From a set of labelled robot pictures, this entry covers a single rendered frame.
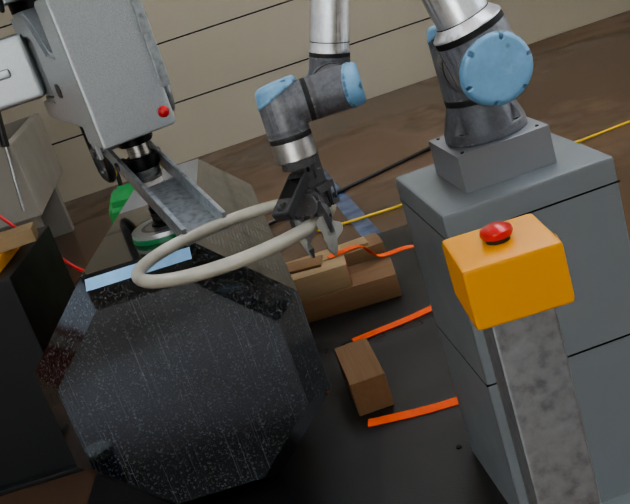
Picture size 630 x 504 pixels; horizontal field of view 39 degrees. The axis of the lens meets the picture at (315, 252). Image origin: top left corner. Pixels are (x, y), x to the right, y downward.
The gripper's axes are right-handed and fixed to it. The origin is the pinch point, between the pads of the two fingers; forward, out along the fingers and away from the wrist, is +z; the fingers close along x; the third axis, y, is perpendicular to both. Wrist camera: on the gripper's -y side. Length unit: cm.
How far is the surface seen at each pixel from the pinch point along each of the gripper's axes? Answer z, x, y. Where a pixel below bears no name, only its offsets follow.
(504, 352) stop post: -4, -67, -56
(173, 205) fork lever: -11, 60, 21
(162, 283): -5.4, 23.0, -24.2
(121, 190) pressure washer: 8, 234, 155
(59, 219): 39, 425, 254
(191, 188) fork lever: -13, 56, 25
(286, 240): -6.5, 0.4, -9.0
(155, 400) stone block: 40, 77, 5
